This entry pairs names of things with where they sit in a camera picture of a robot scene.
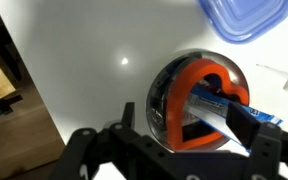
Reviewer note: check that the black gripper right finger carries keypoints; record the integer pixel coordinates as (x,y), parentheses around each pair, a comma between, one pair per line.
(244,128)

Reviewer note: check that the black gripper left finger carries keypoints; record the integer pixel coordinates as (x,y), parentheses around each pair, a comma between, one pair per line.
(128,115)

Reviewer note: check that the orange heart cookie cutter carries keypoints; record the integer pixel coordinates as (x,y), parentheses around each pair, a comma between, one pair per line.
(177,113)

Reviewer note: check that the round metal dish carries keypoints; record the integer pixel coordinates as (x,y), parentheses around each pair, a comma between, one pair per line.
(157,103)

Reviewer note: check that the blue white paper packet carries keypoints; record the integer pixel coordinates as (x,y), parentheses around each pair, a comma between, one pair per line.
(207,106)

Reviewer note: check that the blue plastic container lid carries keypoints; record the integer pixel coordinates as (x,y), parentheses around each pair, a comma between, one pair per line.
(247,18)

